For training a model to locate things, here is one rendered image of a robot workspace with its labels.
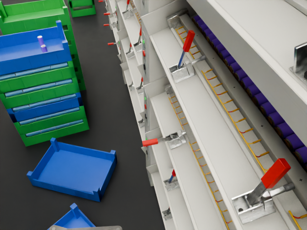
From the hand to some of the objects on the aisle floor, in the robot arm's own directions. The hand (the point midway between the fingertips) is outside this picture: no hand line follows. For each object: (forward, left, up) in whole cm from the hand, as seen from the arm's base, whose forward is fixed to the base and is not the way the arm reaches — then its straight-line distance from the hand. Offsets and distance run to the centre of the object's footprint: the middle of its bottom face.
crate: (-21, +22, -58) cm, 66 cm away
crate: (-31, +90, -59) cm, 112 cm away
